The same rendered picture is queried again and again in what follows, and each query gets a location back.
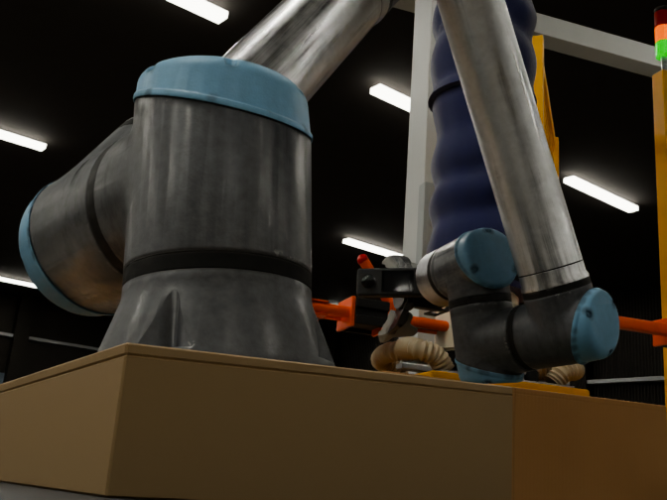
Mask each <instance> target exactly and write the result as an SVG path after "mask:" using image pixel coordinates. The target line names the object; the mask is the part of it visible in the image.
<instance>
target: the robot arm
mask: <svg viewBox="0 0 667 500"><path fill-rule="evenodd" d="M398 1H399V0H282V1H281V2H280V3H279V4H278V5H277V6H276V7H275V8H274V9H273V10H272V11H270V12H269V13H268V14H267V15H266V16H265V17H264V18H263V19H262V20H261V21H260V22H259V23H258V24H257V25H256V26H255V27H253V28H252V29H251V30H250V31H249V32H248V33H247V34H246V35H245V36H244V37H243V38H242V39H241V40H240V41H239V42H238V43H236V44H235V45H234V46H233V47H232V48H231V49H230V50H229V51H228V52H227V53H226V54H225V55H224V56H223V57H216V56H187V57H178V58H172V59H168V60H164V61H161V62H158V63H156V65H152V66H150V67H148V68H147V69H146V70H145V71H144V72H143V73H142V74H141V75H140V77H139V79H138V82H137V88H136V92H135V93H134V94H133V102H134V115H133V117H132V118H130V119H128V120H126V121H125V122H124V123H123V124H121V125H120V126H119V127H118V128H117V129H116V130H115V131H114V132H112V133H111V134H110V135H109V136H108V137H107V138H106V139H105V140H104V141H103V142H102V143H100V144H99V145H98V146H97V147H96V148H95V149H94V150H93V151H92V152H91V153H89V154H88V155H87V156H86V157H85V158H84V159H83V160H82V161H81V162H79V163H78V164H77V165H76V166H75V167H74V168H72V169H71V170H70V171H69V172H68V173H66V174H65V175H64V176H62V177H61V178H60V179H58V180H57V181H55V182H53V183H50V184H48V185H47V186H45V187H43V188H42V189H41V190H40V191H39V192H38V193H37V194H36V196H35V197H34V199H33V200H32V201H31V202H30V204H29V205H28V207H27V208H26V210H25V212H24V214H23V217H22V219H21V223H20V228H19V250H20V255H21V258H22V261H23V264H24V267H25V269H26V271H27V273H28V276H29V277H30V279H31V280H32V282H33V283H34V285H35V286H36V287H37V289H38V290H39V291H40V292H41V293H42V294H43V295H44V296H45V297H46V298H47V299H48V300H50V301H51V302H52V303H54V304H55V305H57V306H58V307H60V308H62V309H64V310H66V311H68V312H70V313H75V314H79V315H85V316H102V315H114V317H113V319H112V321H111V323H110V325H109V327H108V329H107V331H106V333H105V335H104V337H103V340H102V342H101V344H100V346H99V348H98V351H97V352H99V351H102V350H105V349H108V348H111V347H114V346H117V345H120V344H123V343H126V342H130V343H139V344H147V345H156V346H165V347H173V348H182V349H190V350H198V351H207V352H216V353H224V354H233V355H242V356H250V357H259V358H267V359H276V360H285V361H293V362H302V363H311V364H319V365H328V366H335V365H334V361H333V358H332V355H331V353H330V350H329V347H328V345H327V342H326V339H325V337H324V334H323V332H322V329H321V326H320V324H319V321H318V318H317V316H316V313H315V310H314V307H313V302H312V143H313V135H312V133H311V129H310V118H309V107H308V101H309V100H310V99H311V98H312V97H313V96H314V94H315V93H316V92H317V91H318V90H319V89H320V87H321V86H322V85H323V84H324V83H325V82H326V81H327V79H328V78H329V77H330V76H331V75H332V74H333V72H334V71H335V70H336V69H337V68H338V67H339V65H340V64H341V63H342V62H343V61H344V60H345V58H346V57H347V56H348V55H349V54H350V53H351V52H352V50H353V49H354V48H355V47H356V46H357V45H358V44H359V42H360V41H361V40H362V39H363V38H364V37H365V35H366V34H367V33H368V32H369V31H370V30H371V29H372V27H373V26H375V25H376V24H378V23H379V22H380V21H381V20H382V19H383V18H384V16H386V14H387V13H388V12H389V11H390V10H391V9H392V7H393V6H394V5H395V4H396V3H397V2H398ZM436 1H437V4H438V7H439V11H440V14H441V18H442V21H443V24H444V28H445V31H446V34H447V38H448V41H449V45H450V48H451V51H452V55H453V58H454V61H455V65H456V68H457V71H458V75H459V78H460V82H461V85H462V88H463V92H464V95H465V98H466V102H467V107H468V111H469V114H470V118H471V121H472V124H473V128H474V131H475V134H476V138H477V141H478V144H479V147H480V150H481V154H482V157H483V160H484V164H485V167H486V170H487V174H488V177H489V181H490V184H491V187H492V191H493V194H494V197H495V201H496V204H497V207H498V211H499V214H500V218H501V221H502V224H503V228H504V231H505V234H506V236H505V235H504V234H503V233H501V232H499V231H497V230H495V229H492V228H479V229H476V230H472V231H468V232H465V233H463V234H462V235H461V236H460V237H459V238H457V239H455V240H453V241H451V242H449V243H447V244H446V245H444V246H442V247H440V248H438V249H436V250H435V251H433V252H431V253H429V254H427V255H425V256H424V257H423V258H422V259H421V260H420V262H419V264H416V263H412V262H411V260H410V259H409V258H408V257H406V256H401V255H389V256H387V257H386V258H385V259H384V260H383V261H382V265H385V267H386V268H368V269H358V270H357V280H356V294H357V295H358V296H359V297H360V298H393V305H394V308H395V309H396V311H394V310H391V311H390V312H389V314H388V318H387V320H386V322H385V323H384V324H383V326H382V329H381V330H380V331H379V332H378V336H379V341H380V342H387V341H389V340H390V339H391V338H393V337H406V336H413V335H415V334H416V333H417V332H418V328H417V327H416V326H414V325H413V324H411V320H412V318H413V315H412V314H411V313H410V312H409V311H411V310H412V309H417V310H424V311H428V312H424V315H431V316H437V315H440V314H443V313H447V312H450V315H451V323H452V331H453V339H454V347H455V354H456V358H455V362H456V363H457V367H458V373H459V378H460V379H461V381H465V382H473V383H482V384H495V383H518V382H521V381H522V380H523V378H524V372H530V371H535V370H537V369H544V368H551V367H558V366H565V365H573V364H581V365H584V364H587V363H589V362H592V361H597V360H602V359H605V358H607V357H609V356H610V355H611V354H612V353H613V351H614V350H615V348H616V345H617V342H618V338H619V317H618V312H617V309H616V306H615V304H614V303H613V301H612V297H611V296H610V295H609V293H608V292H606V291H605V290H602V289H600V288H594V287H593V283H592V281H591V278H590V274H589V272H588V271H587V270H586V267H585V264H584V260H583V257H582V254H581V250H580V247H579V244H578V240H577V237H576V234H575V230H574V227H573V224H572V220H571V217H570V214H569V210H568V208H567V205H566V201H565V198H564V195H563V191H562V188H561V185H560V181H559V178H558V175H557V171H556V168H555V165H554V162H553V158H552V155H551V152H550V148H549V145H548V142H547V138H546V135H545V132H544V128H543V125H542V122H541V118H540V115H539V112H538V108H537V105H536V102H535V98H534V95H533V92H532V88H531V85H530V82H529V78H528V75H527V72H526V68H525V65H524V62H523V58H522V56H521V53H520V49H519V46H518V43H517V39H516V36H515V33H514V29H513V26H512V23H511V19H510V16H509V13H508V9H507V6H506V3H505V0H436ZM516 275H518V278H519V282H520V285H521V294H522V297H523V302H524V305H520V306H517V307H513V304H512V299H511V291H510V284H511V283H512V282H513V281H514V279H515V277H516ZM443 307H445V308H444V309H442V308H443ZM434 312H438V313H434Z"/></svg>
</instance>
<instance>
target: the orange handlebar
mask: <svg viewBox="0 0 667 500"><path fill-rule="evenodd" d="M312 302H313V307H314V310H315V313H316V316H317V318H318V320H319V319H322V318H324V319H331V320H338V321H341V318H342V317H348V316H349V307H346V306H339V305H332V304H328V302H329V301H326V300H319V299H313V298H312ZM618 317H619V329H622V330H628V331H635V332H641V333H648V334H654V335H660V336H667V323H663V322H656V321H650V320H644V319H638V318H632V317H625V316H618ZM411 324H413V325H414V326H416V327H418V328H419V329H418V332H423V333H430V334H437V332H436V331H434V330H438V331H447V330H448V329H449V323H448V322H447V321H446V320H439V319H432V318H426V317H419V316H413V318H412V320H411ZM420 328H425V329H420ZM426 329H431V330H426Z"/></svg>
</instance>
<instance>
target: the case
mask: <svg viewBox="0 0 667 500"><path fill-rule="evenodd" d="M511 388H512V395H511V396H512V397H513V398H512V490H511V500H667V412H666V407H665V406H661V405H653V404H645V403H637V402H629V401H621V400H614V399H606V398H598V397H590V396H582V395H574V394H566V393H558V392H550V391H542V390H534V389H526V388H518V387H511Z"/></svg>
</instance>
